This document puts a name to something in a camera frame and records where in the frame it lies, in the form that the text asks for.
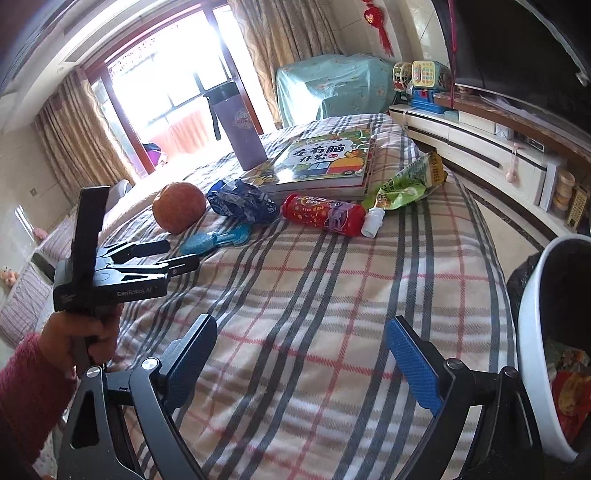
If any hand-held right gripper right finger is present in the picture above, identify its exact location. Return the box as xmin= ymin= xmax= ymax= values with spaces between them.
xmin=385 ymin=316 xmax=541 ymax=480

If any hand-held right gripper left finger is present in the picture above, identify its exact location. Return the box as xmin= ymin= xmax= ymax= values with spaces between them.
xmin=56 ymin=314 xmax=219 ymax=480

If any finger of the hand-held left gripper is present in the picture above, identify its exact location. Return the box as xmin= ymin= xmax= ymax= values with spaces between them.
xmin=96 ymin=239 xmax=172 ymax=261
xmin=150 ymin=253 xmax=201 ymax=281

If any blue hairbrush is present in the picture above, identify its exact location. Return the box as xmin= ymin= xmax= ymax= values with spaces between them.
xmin=179 ymin=224 xmax=254 ymax=256

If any white trash bin black liner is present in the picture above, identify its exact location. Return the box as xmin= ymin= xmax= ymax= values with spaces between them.
xmin=505 ymin=234 xmax=591 ymax=462

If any red chip snack bag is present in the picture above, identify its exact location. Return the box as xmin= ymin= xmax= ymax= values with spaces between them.
xmin=551 ymin=364 xmax=591 ymax=444

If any person's left forearm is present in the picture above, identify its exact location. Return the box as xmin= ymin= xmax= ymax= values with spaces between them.
xmin=0 ymin=332 xmax=79 ymax=480

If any person's left hand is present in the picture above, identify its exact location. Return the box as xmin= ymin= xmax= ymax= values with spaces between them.
xmin=41 ymin=302 xmax=124 ymax=370

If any orange round fruit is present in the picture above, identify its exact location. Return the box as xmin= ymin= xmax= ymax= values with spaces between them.
xmin=152 ymin=182 xmax=207 ymax=234

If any striped pink sofa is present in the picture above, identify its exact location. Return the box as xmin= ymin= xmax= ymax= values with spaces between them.
xmin=0 ymin=217 xmax=75 ymax=347

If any blue crumpled wrapper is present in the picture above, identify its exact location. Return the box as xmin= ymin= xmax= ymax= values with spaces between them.
xmin=206 ymin=179 xmax=281 ymax=224

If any plaid blanket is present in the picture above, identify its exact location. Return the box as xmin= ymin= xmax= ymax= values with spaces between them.
xmin=99 ymin=113 xmax=518 ymax=480

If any beige patterned curtain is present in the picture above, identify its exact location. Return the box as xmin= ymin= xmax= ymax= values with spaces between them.
xmin=34 ymin=69 xmax=137 ymax=204
xmin=228 ymin=0 xmax=345 ymax=125

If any purple water bottle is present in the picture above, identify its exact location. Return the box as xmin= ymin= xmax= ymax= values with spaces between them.
xmin=206 ymin=83 xmax=267 ymax=171

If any red bottle white cap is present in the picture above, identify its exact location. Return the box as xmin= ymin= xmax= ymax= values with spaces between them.
xmin=281 ymin=193 xmax=386 ymax=238

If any children's picture book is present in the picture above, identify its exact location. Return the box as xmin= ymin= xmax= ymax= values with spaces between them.
xmin=261 ymin=128 xmax=377 ymax=201

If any green snack bag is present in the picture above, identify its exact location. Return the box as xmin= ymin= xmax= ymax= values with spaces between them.
xmin=362 ymin=152 xmax=448 ymax=212

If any glass balcony door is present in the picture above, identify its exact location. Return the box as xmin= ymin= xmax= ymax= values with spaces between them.
xmin=85 ymin=2 xmax=278 ymax=176

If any white box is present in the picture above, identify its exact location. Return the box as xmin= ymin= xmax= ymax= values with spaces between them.
xmin=538 ymin=157 xmax=566 ymax=210

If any round wooden stacking toy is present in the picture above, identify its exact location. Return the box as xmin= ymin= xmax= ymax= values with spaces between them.
xmin=554 ymin=168 xmax=575 ymax=210

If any teal floral furniture cover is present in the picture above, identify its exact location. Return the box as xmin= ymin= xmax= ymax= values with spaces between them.
xmin=276 ymin=54 xmax=398 ymax=127

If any white marble-top television cabinet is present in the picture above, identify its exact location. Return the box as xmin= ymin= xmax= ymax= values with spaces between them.
xmin=389 ymin=92 xmax=591 ymax=236

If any toy phone yellow green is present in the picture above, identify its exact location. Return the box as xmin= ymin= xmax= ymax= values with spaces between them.
xmin=409 ymin=60 xmax=455 ymax=115

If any black flat television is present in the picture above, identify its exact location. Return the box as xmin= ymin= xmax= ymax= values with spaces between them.
xmin=431 ymin=0 xmax=591 ymax=116

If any yellow green ring toy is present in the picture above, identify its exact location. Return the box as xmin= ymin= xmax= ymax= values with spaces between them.
xmin=392 ymin=61 xmax=414 ymax=95

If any red knot wall ornament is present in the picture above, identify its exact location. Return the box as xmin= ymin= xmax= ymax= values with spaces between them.
xmin=361 ymin=0 xmax=393 ymax=55

